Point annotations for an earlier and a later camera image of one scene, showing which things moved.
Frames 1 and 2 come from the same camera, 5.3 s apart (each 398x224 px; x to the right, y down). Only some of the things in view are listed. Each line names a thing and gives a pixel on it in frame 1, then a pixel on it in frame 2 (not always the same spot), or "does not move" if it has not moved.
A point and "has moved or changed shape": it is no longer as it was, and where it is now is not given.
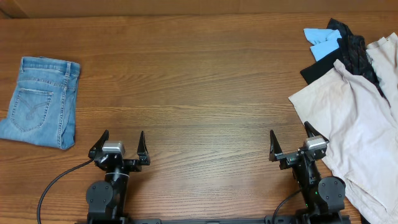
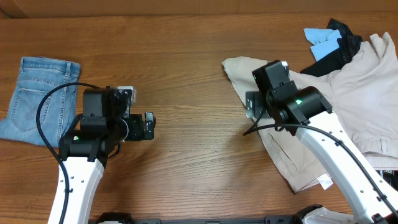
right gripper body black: (289, 158) to (255, 104)
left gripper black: (135, 166) to (137, 133)
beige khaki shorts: (360, 130) has moved or changed shape
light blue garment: (324, 41) does not move
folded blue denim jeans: (43, 112) does not move
